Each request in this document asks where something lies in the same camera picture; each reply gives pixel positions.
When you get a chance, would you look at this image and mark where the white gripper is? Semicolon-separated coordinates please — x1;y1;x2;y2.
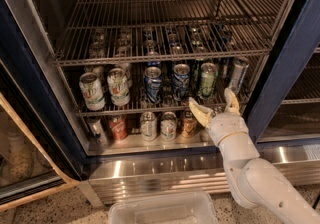
189;88;249;146

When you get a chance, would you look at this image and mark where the green soda can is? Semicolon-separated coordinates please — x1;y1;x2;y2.
198;62;218;99

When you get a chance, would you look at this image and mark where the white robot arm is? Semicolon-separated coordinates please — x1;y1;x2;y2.
189;88;320;224

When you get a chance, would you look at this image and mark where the orange brown can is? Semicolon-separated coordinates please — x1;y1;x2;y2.
181;109;197;138

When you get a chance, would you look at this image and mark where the silver can right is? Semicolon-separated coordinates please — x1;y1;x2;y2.
228;57;249;94

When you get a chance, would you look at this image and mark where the blue can right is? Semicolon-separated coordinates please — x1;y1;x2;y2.
172;64;190;101

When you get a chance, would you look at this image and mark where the blue can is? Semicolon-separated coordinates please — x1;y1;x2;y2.
144;67;162;104
172;64;190;101

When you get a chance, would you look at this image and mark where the silver green can bottom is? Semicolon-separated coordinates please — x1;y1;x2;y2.
140;112;157;141

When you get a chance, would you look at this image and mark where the blue can left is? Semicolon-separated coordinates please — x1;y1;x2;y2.
144;67;162;104

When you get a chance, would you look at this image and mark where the red soda can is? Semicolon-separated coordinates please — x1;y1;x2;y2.
108;115;127;140

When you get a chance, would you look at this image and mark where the stainless steel fridge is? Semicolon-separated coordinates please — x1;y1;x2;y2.
1;0;319;206

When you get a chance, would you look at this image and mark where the silver can bottom left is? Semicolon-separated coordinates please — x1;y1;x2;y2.
87;116;107;144

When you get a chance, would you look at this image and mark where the white green can far left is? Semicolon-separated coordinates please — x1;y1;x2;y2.
79;72;105;111

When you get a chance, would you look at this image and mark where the open glass fridge door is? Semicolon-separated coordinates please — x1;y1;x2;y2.
0;64;78;212

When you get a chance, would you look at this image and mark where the clear plastic bin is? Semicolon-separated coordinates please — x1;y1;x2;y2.
108;192;218;224

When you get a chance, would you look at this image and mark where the middle wire shelf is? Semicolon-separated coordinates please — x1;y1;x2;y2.
63;56;264;117

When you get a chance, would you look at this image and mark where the wire shelf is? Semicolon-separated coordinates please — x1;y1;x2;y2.
63;56;264;117
54;0;284;66

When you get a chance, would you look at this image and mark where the black cable on floor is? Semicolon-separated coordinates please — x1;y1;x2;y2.
311;193;320;210

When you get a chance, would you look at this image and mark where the upper wire shelf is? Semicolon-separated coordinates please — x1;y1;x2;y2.
54;0;284;66

